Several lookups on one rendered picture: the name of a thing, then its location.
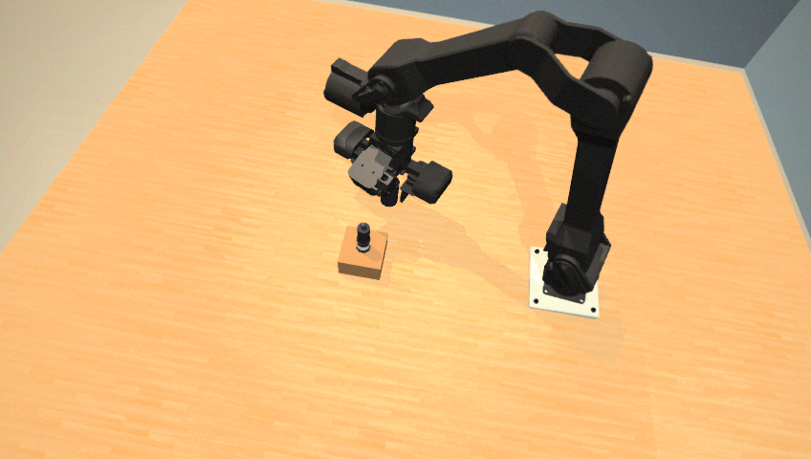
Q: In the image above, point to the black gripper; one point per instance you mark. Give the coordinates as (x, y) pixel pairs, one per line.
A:
(425, 181)

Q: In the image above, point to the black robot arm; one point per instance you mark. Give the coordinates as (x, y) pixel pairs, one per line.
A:
(600, 105)

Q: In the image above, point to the orange block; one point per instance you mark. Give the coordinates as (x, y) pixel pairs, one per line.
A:
(367, 264)

